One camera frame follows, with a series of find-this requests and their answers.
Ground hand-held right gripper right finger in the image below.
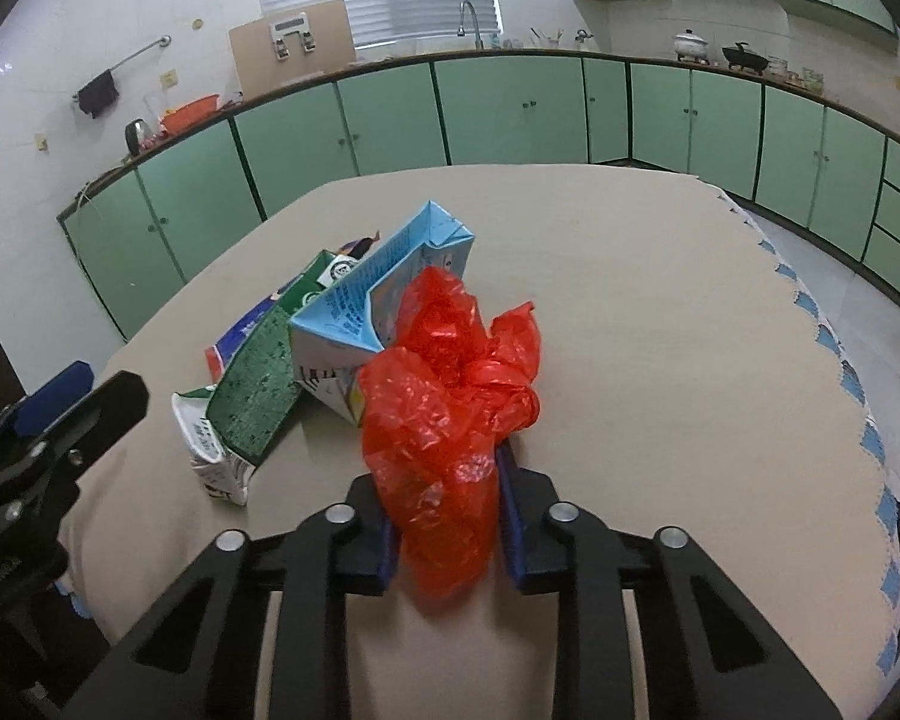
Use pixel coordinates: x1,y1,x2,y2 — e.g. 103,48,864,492
495,437,845,720

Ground orange plastic basin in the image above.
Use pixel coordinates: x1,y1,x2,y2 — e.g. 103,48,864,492
159,94,221,137

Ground green base kitchen cabinets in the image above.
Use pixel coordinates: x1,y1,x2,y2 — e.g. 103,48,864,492
56,49,900,342

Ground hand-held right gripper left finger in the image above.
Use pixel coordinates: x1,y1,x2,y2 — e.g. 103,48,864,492
60,474,404,720

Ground dark towel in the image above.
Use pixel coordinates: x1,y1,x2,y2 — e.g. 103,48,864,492
76,69,119,119

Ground wooden board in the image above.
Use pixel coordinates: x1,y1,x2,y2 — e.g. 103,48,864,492
229,0,357,100

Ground red plastic bag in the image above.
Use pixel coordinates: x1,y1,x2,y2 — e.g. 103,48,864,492
358,266,542,601

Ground metal towel bar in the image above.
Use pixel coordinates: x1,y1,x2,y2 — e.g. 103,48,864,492
73,35,172,102

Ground green milk carton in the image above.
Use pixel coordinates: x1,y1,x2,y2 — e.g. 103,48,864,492
171,250,368,505

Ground light blue drink carton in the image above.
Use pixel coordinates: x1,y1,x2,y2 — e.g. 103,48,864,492
289,200,473,428

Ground metal faucet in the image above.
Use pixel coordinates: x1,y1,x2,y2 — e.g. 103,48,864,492
457,0,485,52

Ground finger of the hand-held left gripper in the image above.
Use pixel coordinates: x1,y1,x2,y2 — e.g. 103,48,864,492
0,370,152,520
0,361,95,467

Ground blue snack packet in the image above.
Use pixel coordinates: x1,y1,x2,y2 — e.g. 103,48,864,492
204,231,383,383

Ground black wok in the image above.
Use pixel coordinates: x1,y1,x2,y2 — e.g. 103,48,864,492
721,42,766,74

